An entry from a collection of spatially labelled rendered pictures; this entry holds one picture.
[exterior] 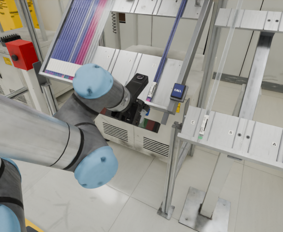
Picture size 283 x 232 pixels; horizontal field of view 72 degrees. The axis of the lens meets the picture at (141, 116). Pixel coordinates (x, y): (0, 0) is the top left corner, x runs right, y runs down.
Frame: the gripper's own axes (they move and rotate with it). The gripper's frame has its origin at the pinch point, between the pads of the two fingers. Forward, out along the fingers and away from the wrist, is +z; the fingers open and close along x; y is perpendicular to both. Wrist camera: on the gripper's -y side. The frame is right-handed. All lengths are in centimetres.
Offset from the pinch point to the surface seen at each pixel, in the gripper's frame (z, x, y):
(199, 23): 1.2, 9.1, -37.6
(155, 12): 2.4, -11.2, -41.7
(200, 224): 55, 32, 44
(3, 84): 57, -168, 7
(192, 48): 1.3, 9.3, -27.5
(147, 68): 2.5, -5.9, -16.8
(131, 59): 2.5, -13.9, -19.3
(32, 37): 40, -132, -37
